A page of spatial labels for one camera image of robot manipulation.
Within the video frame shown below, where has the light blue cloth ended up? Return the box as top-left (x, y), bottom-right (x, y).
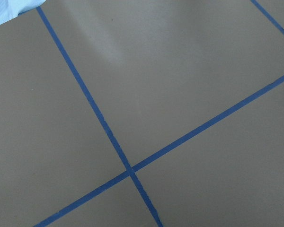
top-left (0, 0), bottom-right (46, 25)

